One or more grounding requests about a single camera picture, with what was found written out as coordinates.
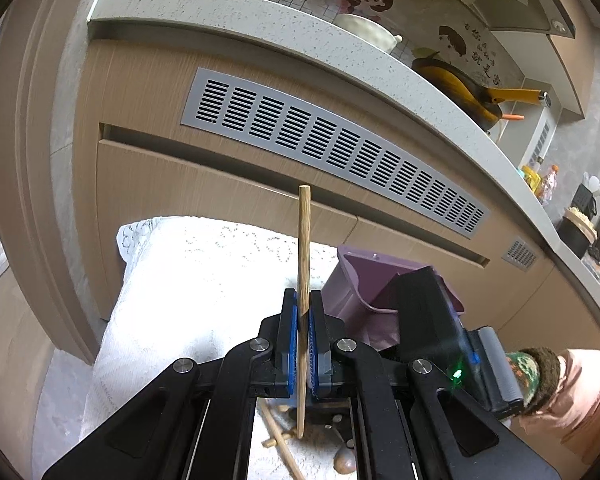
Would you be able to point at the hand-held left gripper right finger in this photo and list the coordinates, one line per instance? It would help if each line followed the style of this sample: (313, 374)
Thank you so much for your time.
(315, 365)

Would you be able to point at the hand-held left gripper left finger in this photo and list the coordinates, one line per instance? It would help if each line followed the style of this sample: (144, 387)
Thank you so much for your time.
(293, 350)

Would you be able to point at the purple plastic utensil holder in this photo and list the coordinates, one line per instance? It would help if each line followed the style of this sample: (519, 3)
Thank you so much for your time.
(360, 280)

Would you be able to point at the wooden chopstick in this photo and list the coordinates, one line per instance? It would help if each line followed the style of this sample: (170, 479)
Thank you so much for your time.
(304, 240)
(276, 438)
(285, 452)

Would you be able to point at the wooden spoon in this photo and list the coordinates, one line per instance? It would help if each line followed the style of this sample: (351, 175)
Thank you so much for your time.
(344, 460)

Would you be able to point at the person's right hand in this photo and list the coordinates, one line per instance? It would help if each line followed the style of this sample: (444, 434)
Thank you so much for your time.
(529, 372)

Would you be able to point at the small grey vent grille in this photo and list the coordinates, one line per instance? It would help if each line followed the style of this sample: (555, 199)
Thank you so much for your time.
(519, 254)

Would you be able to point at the white lace tablecloth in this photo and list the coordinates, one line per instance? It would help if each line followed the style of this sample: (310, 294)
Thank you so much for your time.
(190, 285)

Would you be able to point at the black pot wooden lid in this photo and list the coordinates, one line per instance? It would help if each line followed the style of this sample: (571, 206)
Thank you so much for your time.
(577, 232)

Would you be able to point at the yellow bottle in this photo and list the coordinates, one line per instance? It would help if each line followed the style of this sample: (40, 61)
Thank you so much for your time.
(532, 177)

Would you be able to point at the clear bottle orange cap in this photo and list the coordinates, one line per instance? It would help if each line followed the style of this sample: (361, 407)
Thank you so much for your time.
(548, 185)

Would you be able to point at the long grey vent grille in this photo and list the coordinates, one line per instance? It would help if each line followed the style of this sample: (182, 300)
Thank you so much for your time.
(330, 145)

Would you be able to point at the wooden kitchen cabinet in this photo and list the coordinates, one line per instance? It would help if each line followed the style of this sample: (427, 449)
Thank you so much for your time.
(190, 180)

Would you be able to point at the black and white holder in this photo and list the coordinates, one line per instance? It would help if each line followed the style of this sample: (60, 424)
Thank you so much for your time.
(587, 195)

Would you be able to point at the yellow frying pan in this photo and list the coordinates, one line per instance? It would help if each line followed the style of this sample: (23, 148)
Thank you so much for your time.
(454, 85)

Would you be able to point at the white cooking pot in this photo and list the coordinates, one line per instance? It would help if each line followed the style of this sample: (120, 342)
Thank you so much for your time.
(367, 32)

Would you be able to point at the grey speckled countertop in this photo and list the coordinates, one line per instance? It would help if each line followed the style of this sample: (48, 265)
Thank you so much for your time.
(330, 40)

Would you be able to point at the range hood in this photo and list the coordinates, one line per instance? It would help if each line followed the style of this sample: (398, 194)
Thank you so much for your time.
(519, 5)

